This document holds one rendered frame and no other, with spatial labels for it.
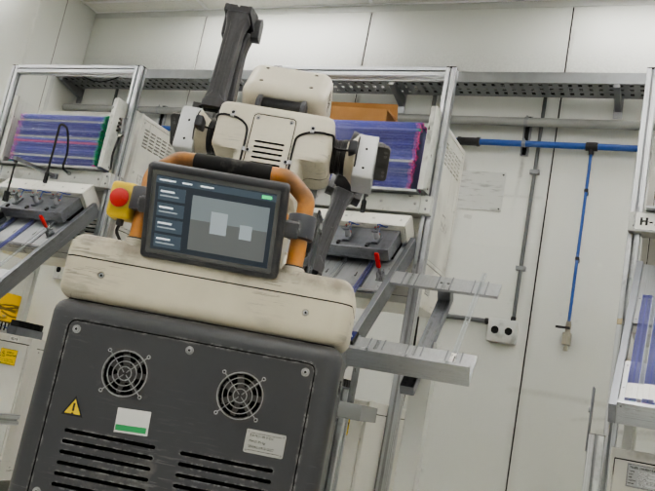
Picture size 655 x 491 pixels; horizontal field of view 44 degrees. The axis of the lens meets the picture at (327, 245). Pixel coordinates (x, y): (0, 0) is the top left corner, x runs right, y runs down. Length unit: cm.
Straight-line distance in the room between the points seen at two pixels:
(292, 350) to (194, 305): 20
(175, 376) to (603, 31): 370
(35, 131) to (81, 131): 26
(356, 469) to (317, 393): 128
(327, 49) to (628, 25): 175
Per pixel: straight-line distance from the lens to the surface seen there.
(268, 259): 144
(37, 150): 392
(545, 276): 431
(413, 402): 240
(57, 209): 357
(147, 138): 391
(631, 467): 253
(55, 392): 153
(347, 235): 287
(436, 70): 317
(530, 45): 478
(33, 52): 582
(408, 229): 291
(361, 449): 269
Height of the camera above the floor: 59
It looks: 11 degrees up
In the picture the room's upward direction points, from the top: 11 degrees clockwise
